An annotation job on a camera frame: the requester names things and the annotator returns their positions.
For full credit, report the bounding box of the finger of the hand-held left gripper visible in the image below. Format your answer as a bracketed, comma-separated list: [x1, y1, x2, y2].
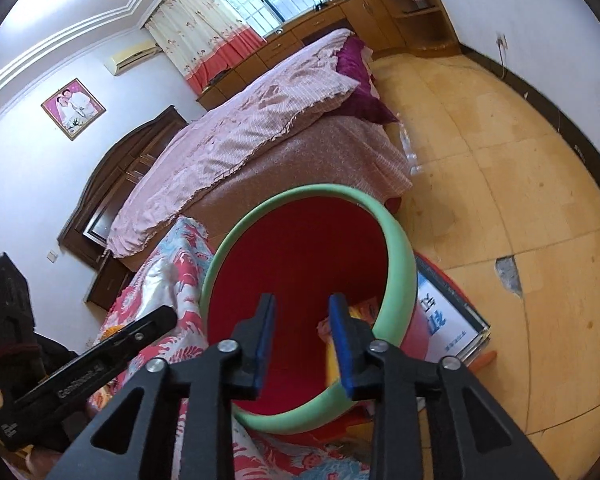
[0, 305, 178, 453]

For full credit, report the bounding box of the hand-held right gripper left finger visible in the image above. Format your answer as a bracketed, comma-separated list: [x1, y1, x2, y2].
[55, 294, 277, 480]

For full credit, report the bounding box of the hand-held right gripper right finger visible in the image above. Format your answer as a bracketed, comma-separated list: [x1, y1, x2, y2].
[329, 294, 556, 480]

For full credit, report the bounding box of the yellow foam fruit net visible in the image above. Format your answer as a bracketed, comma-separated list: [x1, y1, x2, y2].
[326, 342, 343, 387]

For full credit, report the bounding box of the red bin with green rim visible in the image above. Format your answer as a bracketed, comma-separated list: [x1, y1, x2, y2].
[200, 184, 418, 436]

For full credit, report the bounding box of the dark wooden nightstand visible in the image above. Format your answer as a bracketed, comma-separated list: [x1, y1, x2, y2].
[84, 250, 133, 311]

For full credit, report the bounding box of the flat white blue box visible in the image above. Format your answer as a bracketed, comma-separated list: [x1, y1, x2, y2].
[412, 252, 492, 361]

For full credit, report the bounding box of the red floral tablecloth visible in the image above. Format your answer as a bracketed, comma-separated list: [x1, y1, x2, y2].
[87, 217, 381, 480]

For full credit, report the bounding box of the bed with brown cover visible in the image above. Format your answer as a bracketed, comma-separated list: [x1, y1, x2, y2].
[180, 115, 413, 241]

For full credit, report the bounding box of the dark wooden headboard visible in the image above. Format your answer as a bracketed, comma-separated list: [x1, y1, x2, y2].
[59, 105, 188, 261]

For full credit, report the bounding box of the clear plastic bottle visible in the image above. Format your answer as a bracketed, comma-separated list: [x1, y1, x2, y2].
[397, 125, 426, 176]

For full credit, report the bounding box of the pink checked blanket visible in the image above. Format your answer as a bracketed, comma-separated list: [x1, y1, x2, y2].
[105, 29, 361, 258]

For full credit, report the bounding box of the purple cloth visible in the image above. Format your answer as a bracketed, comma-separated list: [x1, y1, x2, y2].
[335, 36, 400, 125]

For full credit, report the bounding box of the long wooden cabinet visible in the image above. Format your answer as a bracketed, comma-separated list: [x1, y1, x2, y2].
[197, 0, 396, 111]

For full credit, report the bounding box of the cream and red curtain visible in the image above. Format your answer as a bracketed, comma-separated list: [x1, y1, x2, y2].
[144, 0, 268, 95]

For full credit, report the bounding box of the wooden corner shelf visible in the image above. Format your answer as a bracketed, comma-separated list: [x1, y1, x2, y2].
[377, 0, 461, 58]

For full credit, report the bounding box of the framed wall photo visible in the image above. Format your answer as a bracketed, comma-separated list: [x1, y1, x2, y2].
[41, 78, 106, 141]

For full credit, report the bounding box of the wall air conditioner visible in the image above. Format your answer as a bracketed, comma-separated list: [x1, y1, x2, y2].
[104, 42, 161, 77]

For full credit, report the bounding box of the wall socket with cable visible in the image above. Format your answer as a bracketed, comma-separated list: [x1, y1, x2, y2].
[495, 32, 510, 78]

